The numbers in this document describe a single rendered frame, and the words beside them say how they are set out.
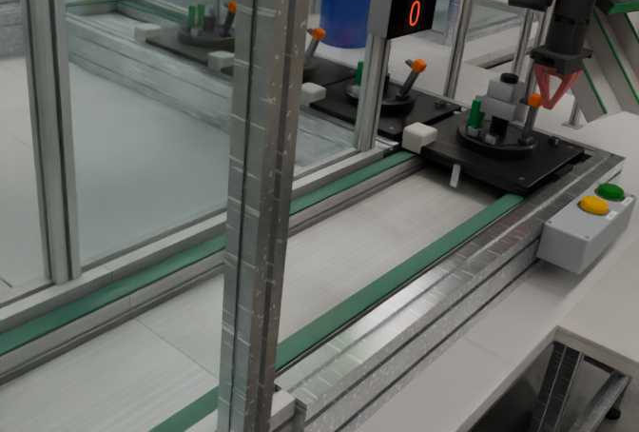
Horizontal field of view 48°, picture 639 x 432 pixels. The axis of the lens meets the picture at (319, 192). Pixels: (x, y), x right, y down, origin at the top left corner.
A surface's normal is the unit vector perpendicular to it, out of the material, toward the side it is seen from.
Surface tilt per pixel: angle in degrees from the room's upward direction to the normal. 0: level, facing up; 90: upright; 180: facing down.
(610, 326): 0
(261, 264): 90
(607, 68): 90
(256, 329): 90
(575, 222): 0
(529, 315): 0
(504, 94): 90
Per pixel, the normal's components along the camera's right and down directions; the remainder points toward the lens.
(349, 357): 0.10, -0.88
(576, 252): -0.64, 0.29
